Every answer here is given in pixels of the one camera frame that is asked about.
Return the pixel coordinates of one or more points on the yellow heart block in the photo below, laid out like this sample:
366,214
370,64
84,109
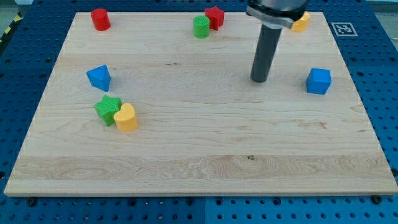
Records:
125,118

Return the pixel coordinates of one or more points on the blue cube block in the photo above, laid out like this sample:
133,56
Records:
318,81

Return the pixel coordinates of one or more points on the black bolt right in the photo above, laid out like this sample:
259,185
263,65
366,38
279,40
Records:
377,199

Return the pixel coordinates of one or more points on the black bolt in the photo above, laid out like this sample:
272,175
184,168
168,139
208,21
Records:
31,201
377,199

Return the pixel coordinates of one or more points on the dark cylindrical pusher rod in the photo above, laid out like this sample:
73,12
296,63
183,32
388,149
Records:
265,51

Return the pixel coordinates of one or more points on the black bolt left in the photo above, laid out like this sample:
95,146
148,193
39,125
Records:
31,201

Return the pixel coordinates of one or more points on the red star block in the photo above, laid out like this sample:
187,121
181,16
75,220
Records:
216,17

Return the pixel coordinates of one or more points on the fiducial marker tag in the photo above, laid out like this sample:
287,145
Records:
344,29

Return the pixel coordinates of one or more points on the green cylinder block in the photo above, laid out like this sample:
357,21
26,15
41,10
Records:
201,27

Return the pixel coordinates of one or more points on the wooden board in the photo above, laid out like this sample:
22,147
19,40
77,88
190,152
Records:
205,129

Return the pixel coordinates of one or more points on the green star block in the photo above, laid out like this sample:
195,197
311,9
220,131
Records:
106,109

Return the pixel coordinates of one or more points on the yellow hexagon block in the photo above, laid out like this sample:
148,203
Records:
301,24

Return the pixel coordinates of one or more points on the blue triangular block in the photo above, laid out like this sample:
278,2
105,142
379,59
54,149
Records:
99,77

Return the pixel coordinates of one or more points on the robot arm flange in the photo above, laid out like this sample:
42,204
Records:
277,14

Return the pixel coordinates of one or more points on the red cylinder block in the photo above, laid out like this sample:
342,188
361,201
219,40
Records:
100,19

